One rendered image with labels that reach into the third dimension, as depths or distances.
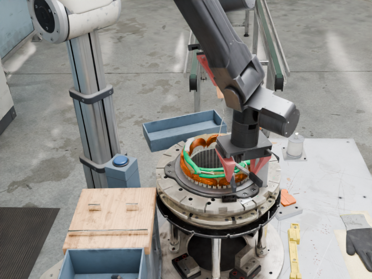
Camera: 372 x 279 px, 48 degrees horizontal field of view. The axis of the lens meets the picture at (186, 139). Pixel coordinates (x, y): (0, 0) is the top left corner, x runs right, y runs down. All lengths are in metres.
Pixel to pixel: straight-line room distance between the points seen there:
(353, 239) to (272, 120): 0.67
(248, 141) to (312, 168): 0.81
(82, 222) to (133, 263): 0.16
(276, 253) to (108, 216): 0.52
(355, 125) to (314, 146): 1.77
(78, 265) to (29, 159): 2.29
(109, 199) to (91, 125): 0.36
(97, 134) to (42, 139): 2.09
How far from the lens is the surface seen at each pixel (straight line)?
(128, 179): 1.21
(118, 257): 0.95
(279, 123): 0.77
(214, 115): 1.39
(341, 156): 1.72
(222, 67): 0.72
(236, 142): 0.85
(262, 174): 0.99
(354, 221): 1.43
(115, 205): 1.03
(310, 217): 1.42
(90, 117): 1.32
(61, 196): 2.81
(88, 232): 0.97
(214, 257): 1.09
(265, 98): 0.78
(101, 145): 1.38
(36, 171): 3.09
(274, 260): 1.25
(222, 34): 0.70
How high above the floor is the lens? 1.75
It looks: 33 degrees down
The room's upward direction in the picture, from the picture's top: 3 degrees counter-clockwise
